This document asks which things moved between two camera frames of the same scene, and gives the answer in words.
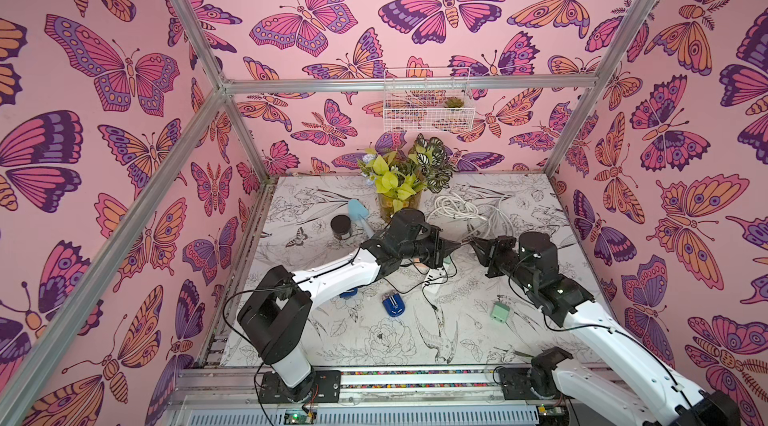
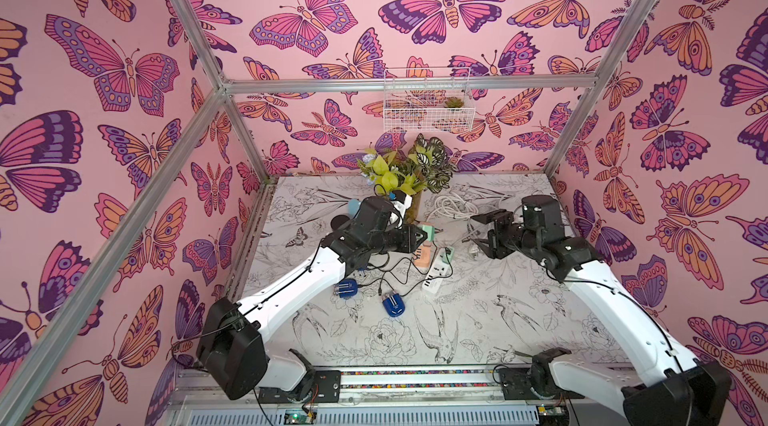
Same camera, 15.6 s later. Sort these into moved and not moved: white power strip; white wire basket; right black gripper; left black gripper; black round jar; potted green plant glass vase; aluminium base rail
Moved: right black gripper; left black gripper
Not moved: black round jar; white power strip; aluminium base rail; potted green plant glass vase; white wire basket
